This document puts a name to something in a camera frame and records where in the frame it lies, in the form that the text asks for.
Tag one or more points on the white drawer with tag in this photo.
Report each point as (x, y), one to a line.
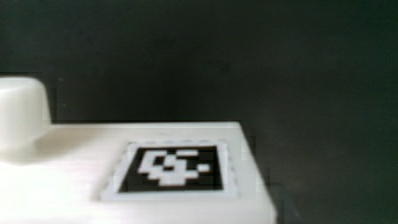
(154, 173)

